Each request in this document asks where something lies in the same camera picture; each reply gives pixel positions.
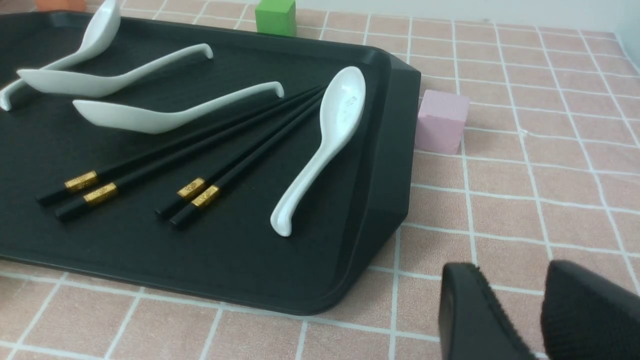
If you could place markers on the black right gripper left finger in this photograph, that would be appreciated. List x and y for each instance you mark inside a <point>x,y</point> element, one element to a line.
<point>471,321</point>

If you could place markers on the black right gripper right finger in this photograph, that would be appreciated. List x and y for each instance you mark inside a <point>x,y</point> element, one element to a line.
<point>587,317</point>

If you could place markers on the black chopstick gold band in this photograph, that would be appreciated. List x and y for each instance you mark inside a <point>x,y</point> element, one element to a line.
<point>91,178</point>
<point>247,158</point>
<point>123,183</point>
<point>192,199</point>

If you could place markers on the pink cube block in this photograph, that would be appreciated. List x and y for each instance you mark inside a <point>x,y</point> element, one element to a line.
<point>441,121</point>

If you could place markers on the black plastic tray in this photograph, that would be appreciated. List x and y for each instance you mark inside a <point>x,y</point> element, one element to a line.
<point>231,252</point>

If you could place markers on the white ceramic spoon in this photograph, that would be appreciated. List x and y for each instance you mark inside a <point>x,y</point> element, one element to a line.
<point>340,113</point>
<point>100,82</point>
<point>98,36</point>
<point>135,119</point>

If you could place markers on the green cube block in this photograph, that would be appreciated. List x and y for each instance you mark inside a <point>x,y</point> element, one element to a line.
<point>276,17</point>

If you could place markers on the orange cube block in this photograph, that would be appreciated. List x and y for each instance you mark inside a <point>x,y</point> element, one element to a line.
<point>66,5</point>

